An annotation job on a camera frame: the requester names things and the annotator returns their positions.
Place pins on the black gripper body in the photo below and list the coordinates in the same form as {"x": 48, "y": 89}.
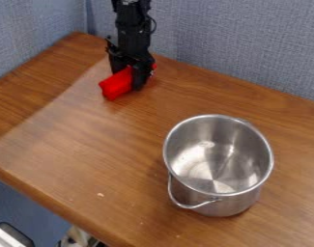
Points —
{"x": 134, "y": 42}

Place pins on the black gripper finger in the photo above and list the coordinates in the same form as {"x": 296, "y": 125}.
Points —
{"x": 118, "y": 60}
{"x": 143, "y": 71}

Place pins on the stainless steel pot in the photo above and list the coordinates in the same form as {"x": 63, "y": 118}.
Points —
{"x": 219, "y": 161}

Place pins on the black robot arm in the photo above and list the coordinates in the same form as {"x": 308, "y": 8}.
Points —
{"x": 134, "y": 12}

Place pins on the red rectangular block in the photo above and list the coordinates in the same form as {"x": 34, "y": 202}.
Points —
{"x": 118, "y": 84}

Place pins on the white object under table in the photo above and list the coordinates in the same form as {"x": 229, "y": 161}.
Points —
{"x": 77, "y": 238}

